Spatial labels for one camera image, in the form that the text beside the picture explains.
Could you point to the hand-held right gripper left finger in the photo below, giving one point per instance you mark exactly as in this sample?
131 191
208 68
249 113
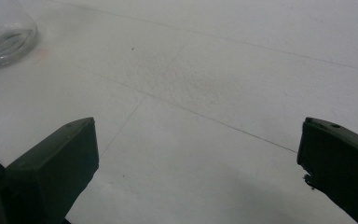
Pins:
52 165

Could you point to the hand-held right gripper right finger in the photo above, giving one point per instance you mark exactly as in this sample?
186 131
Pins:
341 161

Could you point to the clear glass jar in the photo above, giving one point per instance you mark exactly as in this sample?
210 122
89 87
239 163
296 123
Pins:
7 40

